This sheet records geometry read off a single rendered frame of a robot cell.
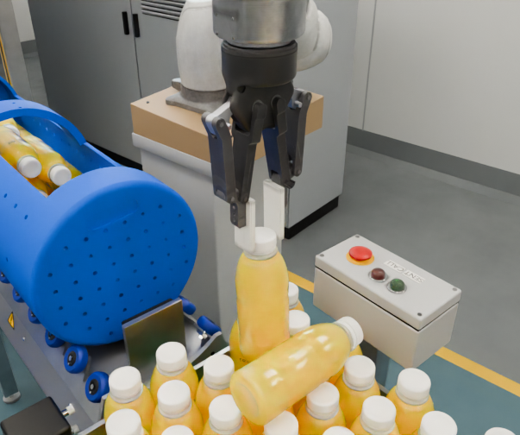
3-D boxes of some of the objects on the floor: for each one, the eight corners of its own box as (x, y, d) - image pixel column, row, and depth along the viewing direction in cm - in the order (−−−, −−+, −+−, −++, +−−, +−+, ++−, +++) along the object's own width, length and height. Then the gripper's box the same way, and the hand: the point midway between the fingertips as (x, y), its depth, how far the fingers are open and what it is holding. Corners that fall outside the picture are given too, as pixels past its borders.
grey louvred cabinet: (112, 118, 443) (83, -91, 369) (341, 205, 324) (365, -77, 249) (51, 138, 408) (5, -87, 334) (283, 245, 288) (291, -71, 214)
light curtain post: (69, 288, 258) (-29, -155, 170) (75, 294, 254) (-22, -156, 166) (56, 293, 254) (-50, -156, 167) (62, 299, 250) (-44, -157, 163)
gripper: (294, 20, 62) (289, 206, 74) (165, 44, 52) (183, 254, 64) (345, 31, 57) (330, 230, 69) (213, 61, 47) (222, 285, 60)
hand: (260, 217), depth 65 cm, fingers closed on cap, 4 cm apart
